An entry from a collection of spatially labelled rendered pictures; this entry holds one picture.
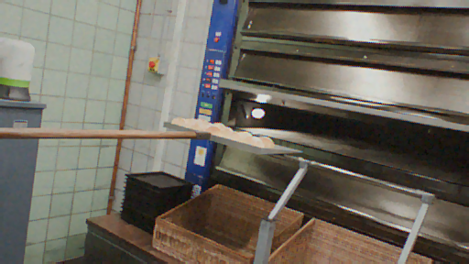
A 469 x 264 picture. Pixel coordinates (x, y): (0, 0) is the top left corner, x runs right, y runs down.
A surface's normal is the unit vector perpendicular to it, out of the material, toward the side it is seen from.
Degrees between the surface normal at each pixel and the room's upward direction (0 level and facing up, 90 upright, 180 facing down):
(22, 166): 90
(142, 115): 90
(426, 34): 70
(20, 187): 90
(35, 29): 90
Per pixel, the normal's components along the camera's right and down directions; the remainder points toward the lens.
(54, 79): 0.80, 0.21
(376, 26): -0.49, -0.34
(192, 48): -0.58, -0.01
